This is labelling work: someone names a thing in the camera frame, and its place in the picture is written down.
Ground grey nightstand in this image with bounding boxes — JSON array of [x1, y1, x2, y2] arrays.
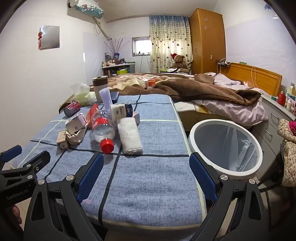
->
[[252, 95, 296, 184]]

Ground patterned curtain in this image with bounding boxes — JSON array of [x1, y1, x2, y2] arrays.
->
[[149, 15, 193, 73]]

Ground clear bottle with red cap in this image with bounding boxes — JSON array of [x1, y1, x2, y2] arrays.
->
[[91, 110, 116, 154]]

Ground orange and white box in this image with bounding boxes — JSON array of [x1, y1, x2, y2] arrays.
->
[[141, 78, 157, 88]]

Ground air conditioner hose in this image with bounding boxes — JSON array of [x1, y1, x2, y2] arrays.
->
[[93, 18, 112, 40]]

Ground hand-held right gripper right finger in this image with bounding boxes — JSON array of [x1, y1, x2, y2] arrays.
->
[[188, 152, 272, 241]]

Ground beige cup with brown band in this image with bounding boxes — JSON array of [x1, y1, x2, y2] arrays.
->
[[92, 76, 109, 103]]

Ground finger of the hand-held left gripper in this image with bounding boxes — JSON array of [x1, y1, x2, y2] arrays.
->
[[0, 145, 23, 171], [0, 151, 51, 184]]

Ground cluttered desk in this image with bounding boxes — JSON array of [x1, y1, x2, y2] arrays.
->
[[101, 61, 136, 77]]

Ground person's left hand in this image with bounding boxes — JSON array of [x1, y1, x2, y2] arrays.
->
[[11, 205, 23, 232]]

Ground white round trash bin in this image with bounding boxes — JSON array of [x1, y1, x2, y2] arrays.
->
[[188, 119, 263, 181]]

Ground lavender bristle brush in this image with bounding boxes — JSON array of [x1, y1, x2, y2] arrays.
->
[[99, 88, 113, 116]]

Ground brown blanket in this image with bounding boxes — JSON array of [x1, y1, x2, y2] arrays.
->
[[89, 73, 262, 106]]

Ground floral padded garment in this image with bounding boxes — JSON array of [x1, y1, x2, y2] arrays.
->
[[277, 118, 296, 187]]

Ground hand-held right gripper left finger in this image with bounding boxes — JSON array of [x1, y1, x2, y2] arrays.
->
[[23, 152, 109, 241]]

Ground silver wall mirror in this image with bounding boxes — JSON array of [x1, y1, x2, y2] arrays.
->
[[38, 25, 60, 51]]

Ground clear plastic bin liner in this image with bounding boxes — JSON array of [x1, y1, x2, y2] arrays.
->
[[194, 124, 259, 172]]

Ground small wooden box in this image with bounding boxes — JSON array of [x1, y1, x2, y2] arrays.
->
[[56, 130, 69, 151]]

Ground pink quilt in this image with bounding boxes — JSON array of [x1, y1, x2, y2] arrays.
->
[[174, 73, 269, 127]]

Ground wooden wardrobe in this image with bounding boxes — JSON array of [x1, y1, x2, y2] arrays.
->
[[189, 9, 226, 75]]

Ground red drink can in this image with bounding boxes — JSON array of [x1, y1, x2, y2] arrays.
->
[[64, 100, 81, 117]]

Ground printed paper cup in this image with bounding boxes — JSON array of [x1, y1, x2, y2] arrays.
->
[[66, 128, 88, 150]]

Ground red jar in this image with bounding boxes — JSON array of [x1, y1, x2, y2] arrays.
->
[[277, 90, 286, 107]]

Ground wall air conditioner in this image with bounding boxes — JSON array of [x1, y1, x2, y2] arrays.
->
[[67, 0, 105, 19]]

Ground red and pink medicine box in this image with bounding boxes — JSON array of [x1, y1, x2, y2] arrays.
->
[[86, 103, 100, 127]]

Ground yellow tissue pack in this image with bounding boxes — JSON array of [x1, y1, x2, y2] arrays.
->
[[69, 82, 97, 106]]

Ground dried branches in vase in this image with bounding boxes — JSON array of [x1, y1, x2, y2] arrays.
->
[[104, 38, 130, 60]]

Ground brown teddy bear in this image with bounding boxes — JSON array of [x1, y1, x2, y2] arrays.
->
[[170, 53, 189, 70]]

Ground wooden bed headboard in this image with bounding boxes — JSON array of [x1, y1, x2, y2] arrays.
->
[[217, 61, 283, 97]]

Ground small pink box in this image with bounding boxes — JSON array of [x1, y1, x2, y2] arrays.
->
[[65, 113, 88, 134]]

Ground orange cable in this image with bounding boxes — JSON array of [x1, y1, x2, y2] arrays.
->
[[250, 65, 258, 89]]

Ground white towel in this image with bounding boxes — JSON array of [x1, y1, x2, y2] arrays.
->
[[117, 117, 143, 155]]

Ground small window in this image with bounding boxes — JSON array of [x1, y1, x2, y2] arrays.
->
[[132, 37, 151, 56]]

